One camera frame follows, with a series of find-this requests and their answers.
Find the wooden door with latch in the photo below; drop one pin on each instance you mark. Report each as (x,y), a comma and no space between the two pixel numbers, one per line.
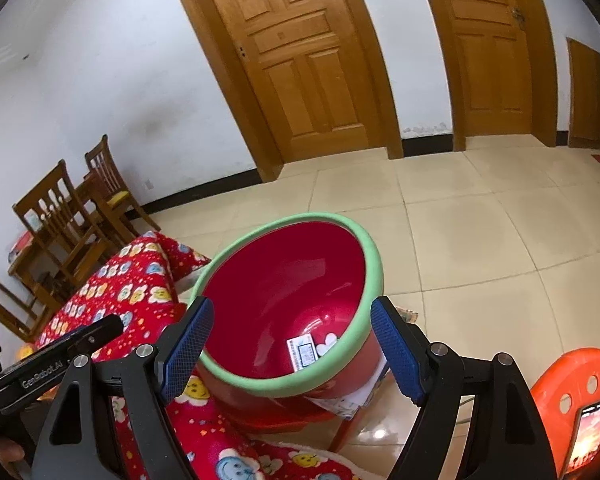
(485,60)

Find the red plastic stool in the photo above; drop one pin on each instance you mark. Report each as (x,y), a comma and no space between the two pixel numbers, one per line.
(280,422)

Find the wooden panel door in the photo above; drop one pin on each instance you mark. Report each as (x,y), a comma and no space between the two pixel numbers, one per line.
(300,60)

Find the wooden chair with yellow cushion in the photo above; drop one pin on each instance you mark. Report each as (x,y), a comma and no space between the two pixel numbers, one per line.
(107,170)

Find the red box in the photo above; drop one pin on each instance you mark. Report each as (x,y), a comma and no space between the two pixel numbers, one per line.
(20,243)

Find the red smiley flower blanket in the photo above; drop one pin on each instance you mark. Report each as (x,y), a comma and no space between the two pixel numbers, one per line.
(130,290)

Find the person's left hand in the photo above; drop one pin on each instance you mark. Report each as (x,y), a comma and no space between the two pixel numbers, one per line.
(2,455)

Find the wooden dining table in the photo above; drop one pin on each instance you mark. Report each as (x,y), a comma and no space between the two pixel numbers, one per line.
(87,185)

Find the orange plastic stool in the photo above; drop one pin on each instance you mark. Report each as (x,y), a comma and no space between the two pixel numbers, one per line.
(555,390)

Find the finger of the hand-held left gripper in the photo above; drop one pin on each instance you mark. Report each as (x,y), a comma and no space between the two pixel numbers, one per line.
(97,332)

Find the smartphone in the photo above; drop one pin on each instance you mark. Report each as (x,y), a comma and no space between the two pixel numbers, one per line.
(587,435)

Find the small wooden cabinet door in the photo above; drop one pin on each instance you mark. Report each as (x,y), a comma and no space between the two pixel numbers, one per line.
(590,100)

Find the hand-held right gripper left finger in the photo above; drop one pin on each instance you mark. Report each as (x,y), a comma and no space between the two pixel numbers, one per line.
(187,345)

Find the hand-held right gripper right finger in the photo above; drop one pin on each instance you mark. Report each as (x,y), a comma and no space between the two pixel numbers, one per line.
(395,350)

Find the red basin with green rim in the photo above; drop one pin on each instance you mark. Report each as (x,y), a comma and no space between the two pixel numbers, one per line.
(280,285)

